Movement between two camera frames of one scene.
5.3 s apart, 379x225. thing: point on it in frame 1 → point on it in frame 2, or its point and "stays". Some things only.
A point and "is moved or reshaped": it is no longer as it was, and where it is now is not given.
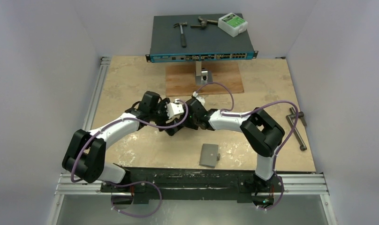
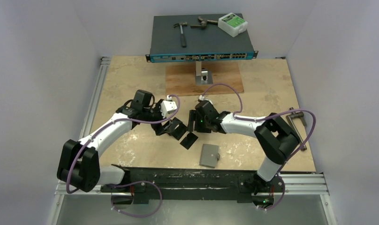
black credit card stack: [172, 131] is moved or reshaped
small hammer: [183, 39] stays
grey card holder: [209, 155] stays
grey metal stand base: [202, 76] stays
